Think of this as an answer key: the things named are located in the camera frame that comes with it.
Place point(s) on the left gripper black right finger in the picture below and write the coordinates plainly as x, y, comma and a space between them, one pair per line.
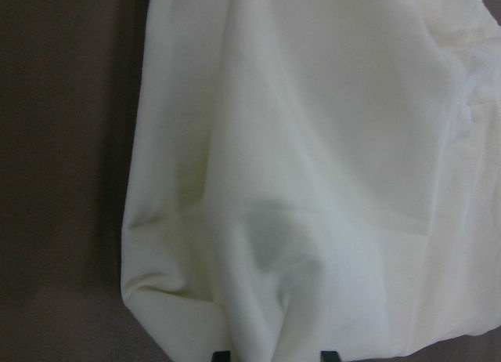
329, 356

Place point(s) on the cream long-sleeve cat shirt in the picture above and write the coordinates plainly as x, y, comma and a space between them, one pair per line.
314, 175

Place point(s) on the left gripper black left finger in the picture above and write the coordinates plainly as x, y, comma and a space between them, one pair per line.
221, 356

